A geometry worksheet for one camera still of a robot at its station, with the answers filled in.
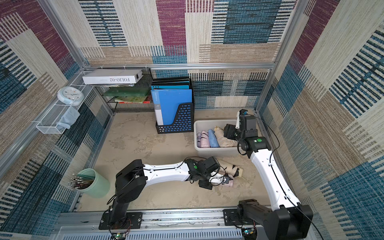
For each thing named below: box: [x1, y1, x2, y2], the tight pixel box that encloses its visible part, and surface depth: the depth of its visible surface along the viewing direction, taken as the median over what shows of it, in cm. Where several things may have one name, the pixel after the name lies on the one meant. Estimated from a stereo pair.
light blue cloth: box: [57, 105, 81, 132], surface depth 70 cm
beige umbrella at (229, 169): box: [219, 164, 243, 178], surface depth 87 cm
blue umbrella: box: [208, 129, 220, 148], surface depth 96 cm
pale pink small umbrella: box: [200, 130, 211, 148], surface depth 96 cm
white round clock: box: [57, 86, 85, 106], surface depth 76 cm
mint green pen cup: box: [76, 168, 111, 199], surface depth 74 cm
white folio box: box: [82, 69, 144, 85], surface depth 81 cm
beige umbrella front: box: [214, 126, 238, 148], surface depth 91 cm
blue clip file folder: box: [150, 89, 193, 126], surface depth 93 cm
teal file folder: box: [150, 85, 190, 90], surface depth 94 cm
